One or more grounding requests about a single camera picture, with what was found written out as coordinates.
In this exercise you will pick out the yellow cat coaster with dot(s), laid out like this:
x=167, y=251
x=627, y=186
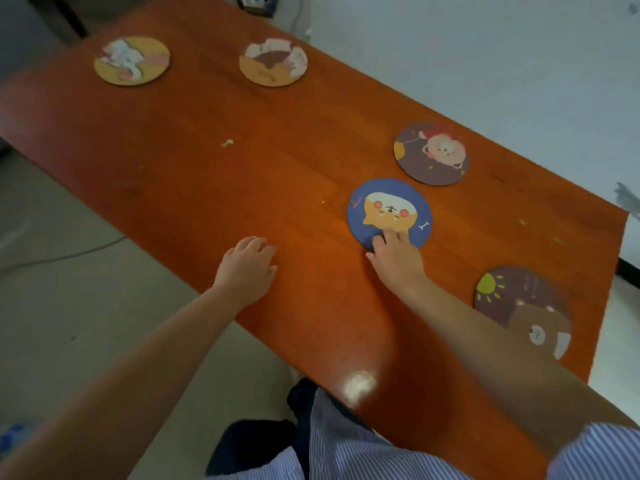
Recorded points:
x=272, y=62

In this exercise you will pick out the person's left hand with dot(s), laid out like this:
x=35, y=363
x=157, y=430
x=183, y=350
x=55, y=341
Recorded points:
x=245, y=272

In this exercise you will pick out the person's right hand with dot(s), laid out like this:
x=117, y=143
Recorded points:
x=400, y=264

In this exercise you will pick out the person's right forearm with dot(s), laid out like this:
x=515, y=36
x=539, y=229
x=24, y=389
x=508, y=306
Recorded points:
x=500, y=359

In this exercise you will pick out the yellow rabbit coaster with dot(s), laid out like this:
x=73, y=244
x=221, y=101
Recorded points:
x=132, y=60

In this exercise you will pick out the blue striped shirt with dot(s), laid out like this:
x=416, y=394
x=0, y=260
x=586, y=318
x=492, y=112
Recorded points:
x=350, y=449

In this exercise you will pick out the dark blue trousers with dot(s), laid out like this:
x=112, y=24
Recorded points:
x=250, y=444

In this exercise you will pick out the dark box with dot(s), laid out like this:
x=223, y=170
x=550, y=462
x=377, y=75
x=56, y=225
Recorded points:
x=256, y=4

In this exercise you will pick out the orange wooden table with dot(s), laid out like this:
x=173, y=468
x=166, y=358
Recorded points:
x=250, y=144

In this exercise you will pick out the blue dog coaster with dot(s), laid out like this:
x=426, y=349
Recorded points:
x=390, y=209

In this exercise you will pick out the purple pig coaster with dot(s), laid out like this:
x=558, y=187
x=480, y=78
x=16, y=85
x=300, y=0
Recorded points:
x=432, y=154

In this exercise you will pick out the purple bear coaster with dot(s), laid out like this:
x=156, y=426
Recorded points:
x=520, y=299

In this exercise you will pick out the person's left forearm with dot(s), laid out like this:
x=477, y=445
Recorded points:
x=125, y=384

